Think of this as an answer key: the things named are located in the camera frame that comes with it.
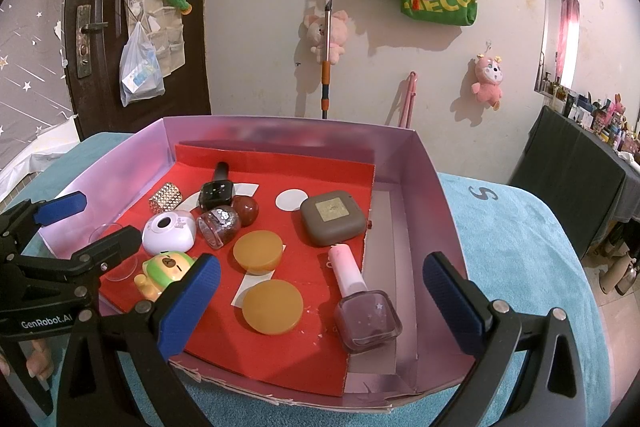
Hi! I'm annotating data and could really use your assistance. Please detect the person's left hand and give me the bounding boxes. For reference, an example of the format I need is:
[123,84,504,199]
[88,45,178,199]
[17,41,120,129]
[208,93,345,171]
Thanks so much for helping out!
[25,338,55,382]

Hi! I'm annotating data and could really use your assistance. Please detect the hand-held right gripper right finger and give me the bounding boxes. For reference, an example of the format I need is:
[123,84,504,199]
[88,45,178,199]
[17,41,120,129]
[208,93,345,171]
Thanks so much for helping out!
[422,252,586,427]

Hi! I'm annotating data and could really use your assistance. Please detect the row of small bottles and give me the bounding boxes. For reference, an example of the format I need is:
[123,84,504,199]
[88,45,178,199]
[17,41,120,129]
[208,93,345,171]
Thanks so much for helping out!
[535,72,640,165]

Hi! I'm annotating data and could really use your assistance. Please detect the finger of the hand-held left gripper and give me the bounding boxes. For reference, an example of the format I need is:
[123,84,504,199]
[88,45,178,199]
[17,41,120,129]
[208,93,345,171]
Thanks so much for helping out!
[0,226,143,309]
[0,191,88,258]

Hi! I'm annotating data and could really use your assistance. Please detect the pink folded rod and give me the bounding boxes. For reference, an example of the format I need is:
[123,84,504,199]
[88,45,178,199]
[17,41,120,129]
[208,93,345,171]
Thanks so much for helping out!
[397,71,420,130]

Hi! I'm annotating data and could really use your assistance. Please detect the dark cloth covered table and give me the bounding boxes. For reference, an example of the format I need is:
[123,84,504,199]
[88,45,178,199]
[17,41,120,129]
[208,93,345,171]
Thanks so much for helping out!
[507,106,640,258]

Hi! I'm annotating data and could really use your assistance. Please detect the dark red stone egg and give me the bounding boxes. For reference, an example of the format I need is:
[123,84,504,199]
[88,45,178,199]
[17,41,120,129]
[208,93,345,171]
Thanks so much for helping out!
[231,196,260,226]

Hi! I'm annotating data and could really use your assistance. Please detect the brown square case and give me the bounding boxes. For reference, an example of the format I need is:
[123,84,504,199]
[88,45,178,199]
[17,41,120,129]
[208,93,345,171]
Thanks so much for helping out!
[300,190,368,248]

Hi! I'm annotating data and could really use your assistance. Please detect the mop handle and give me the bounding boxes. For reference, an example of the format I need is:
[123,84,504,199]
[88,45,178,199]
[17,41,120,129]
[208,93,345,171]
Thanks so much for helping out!
[319,0,335,120]

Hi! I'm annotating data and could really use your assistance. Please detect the pink pig plush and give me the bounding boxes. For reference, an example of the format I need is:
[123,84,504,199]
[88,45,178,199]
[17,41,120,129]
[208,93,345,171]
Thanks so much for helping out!
[302,9,349,65]

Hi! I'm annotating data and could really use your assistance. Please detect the white plastic sheet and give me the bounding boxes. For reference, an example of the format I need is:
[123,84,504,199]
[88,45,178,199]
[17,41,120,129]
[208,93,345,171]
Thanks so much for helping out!
[0,114,81,208]

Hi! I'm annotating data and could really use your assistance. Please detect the silver studded cylinder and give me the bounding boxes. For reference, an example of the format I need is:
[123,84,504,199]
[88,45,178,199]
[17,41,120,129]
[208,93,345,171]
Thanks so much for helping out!
[149,182,187,214]

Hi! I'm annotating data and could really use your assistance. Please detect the red paper liner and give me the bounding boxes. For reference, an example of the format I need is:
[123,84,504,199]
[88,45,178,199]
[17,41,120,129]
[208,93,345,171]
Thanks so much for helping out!
[97,142,377,398]

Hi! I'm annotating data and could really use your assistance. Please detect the green cartoon figure toy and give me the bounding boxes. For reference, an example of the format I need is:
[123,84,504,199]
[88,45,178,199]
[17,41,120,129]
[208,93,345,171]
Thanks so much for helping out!
[134,252,196,303]

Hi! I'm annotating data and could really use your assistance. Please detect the grey star curtain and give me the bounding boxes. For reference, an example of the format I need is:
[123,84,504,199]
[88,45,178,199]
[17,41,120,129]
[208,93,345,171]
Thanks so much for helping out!
[0,0,86,172]

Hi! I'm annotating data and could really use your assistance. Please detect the clear round plastic dish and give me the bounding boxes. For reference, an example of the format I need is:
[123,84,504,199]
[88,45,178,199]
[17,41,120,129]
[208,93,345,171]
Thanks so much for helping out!
[87,222,138,283]

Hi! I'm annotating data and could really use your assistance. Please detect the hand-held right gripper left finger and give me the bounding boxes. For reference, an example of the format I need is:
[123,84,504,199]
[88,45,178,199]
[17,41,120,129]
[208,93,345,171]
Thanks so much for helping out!
[55,254,222,427]

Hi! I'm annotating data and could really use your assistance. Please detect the amber soap disc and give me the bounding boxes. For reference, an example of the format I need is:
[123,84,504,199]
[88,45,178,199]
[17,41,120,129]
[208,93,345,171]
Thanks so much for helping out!
[242,279,304,336]
[231,230,283,275]

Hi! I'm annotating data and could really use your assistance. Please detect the translucent plastic bag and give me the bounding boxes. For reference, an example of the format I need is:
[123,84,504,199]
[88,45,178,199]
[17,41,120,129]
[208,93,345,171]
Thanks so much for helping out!
[119,21,166,108]

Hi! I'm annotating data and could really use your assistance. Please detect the black small bottle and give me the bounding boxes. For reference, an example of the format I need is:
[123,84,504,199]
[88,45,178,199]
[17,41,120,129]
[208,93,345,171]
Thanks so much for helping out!
[198,162,235,210]

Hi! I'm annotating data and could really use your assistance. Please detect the pink cardboard box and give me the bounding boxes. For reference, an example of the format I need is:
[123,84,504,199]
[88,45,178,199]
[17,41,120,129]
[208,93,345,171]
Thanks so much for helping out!
[39,116,471,410]

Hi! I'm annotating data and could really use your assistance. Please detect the purple nail polish bottle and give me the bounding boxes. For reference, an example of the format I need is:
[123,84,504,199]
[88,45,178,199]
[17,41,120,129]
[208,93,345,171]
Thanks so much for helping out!
[327,244,403,353]

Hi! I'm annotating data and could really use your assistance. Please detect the pink bear plush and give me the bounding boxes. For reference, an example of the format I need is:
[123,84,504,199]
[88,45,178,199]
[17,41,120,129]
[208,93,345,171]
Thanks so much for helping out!
[472,53,505,110]

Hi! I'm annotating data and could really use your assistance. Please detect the clear glitter jar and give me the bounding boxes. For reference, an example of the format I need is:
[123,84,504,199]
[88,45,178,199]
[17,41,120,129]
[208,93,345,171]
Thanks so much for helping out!
[196,205,242,249]

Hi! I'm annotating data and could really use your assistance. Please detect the white rounded toy camera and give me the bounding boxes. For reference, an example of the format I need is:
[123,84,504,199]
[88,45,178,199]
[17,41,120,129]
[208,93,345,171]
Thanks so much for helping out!
[142,211,196,255]

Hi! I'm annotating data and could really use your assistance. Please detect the metal door handle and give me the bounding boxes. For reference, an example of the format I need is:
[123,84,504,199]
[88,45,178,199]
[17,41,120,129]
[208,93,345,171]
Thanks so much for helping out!
[76,5,110,79]

